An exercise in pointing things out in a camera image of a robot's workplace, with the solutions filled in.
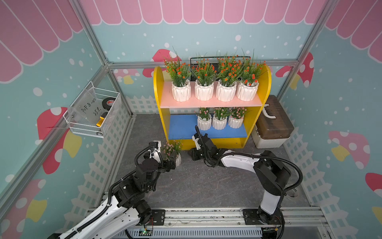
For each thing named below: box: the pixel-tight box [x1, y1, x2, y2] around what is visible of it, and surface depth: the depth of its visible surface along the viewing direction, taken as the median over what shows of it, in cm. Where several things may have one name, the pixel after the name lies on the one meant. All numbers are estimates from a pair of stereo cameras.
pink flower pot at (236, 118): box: [228, 107, 248, 129], surface depth 90 cm
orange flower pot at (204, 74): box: [191, 52, 217, 102], surface depth 67 cm
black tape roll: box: [101, 97, 116, 111], surface depth 81 cm
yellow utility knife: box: [95, 112, 108, 127], surface depth 64 cm
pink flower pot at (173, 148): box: [163, 139, 184, 167], surface depth 85 cm
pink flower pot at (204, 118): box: [193, 107, 213, 131], surface depth 90 cm
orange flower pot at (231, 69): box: [215, 51, 244, 103], surface depth 67 cm
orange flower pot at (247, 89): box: [235, 48, 267, 102], surface depth 68 cm
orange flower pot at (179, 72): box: [163, 48, 192, 103], surface depth 68 cm
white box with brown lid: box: [251, 95, 295, 149], surface depth 94 cm
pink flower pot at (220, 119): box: [212, 107, 231, 130], surface depth 90 cm
